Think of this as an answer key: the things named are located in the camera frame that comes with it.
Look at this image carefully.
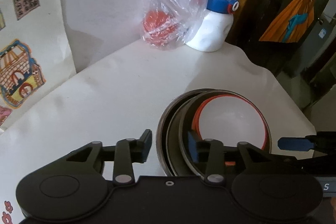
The large steel bowl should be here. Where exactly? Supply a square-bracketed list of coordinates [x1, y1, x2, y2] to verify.
[166, 90, 272, 179]

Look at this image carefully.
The large white red-rimmed bowl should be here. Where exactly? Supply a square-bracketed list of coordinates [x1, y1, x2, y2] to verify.
[191, 94, 270, 152]

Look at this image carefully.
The small steel plate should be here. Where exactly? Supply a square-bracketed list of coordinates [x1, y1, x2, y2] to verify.
[155, 88, 214, 176]

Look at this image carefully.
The orange painting in background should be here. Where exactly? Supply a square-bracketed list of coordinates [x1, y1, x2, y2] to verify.
[259, 0, 315, 43]

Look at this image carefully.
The red item in bag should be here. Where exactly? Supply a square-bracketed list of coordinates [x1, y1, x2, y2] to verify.
[142, 10, 178, 48]

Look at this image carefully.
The houses drawing paper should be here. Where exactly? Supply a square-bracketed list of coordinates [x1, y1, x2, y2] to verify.
[1, 0, 76, 132]

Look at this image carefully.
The clear plastic bag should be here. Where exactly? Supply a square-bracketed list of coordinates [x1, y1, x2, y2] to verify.
[141, 0, 216, 51]

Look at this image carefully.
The white blue water bottle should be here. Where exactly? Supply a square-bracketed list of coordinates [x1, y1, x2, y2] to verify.
[186, 0, 240, 52]

